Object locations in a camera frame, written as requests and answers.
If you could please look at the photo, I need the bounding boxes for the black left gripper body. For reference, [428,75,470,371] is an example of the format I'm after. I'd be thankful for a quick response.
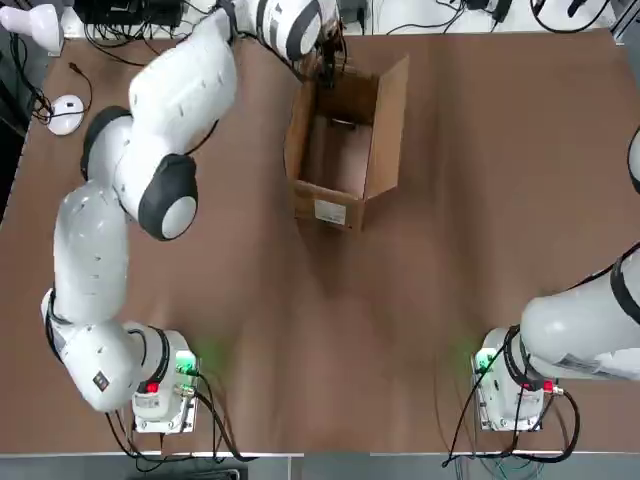
[319,34,347,77]

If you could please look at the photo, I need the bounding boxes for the brown cardboard box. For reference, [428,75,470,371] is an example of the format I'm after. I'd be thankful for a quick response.
[283,29,411,234]

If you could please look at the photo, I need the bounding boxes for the black flat electronic device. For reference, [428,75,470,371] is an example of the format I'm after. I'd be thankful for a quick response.
[74,0,184,26]

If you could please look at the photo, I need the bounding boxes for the white desk lamp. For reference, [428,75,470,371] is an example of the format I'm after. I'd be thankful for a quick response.
[0,2,87,137]

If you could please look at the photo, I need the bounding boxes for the black lamp cable with plug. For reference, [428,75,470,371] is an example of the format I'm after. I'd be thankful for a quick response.
[68,62,95,121]

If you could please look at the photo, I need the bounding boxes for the black left arm base cables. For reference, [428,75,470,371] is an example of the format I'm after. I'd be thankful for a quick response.
[99,372,261,464]

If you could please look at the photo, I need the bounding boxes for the black arm base cables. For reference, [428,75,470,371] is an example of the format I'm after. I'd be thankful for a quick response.
[99,372,261,464]
[443,324,582,469]

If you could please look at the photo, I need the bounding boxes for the black right arm base cables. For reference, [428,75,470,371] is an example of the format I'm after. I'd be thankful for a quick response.
[443,324,582,469]

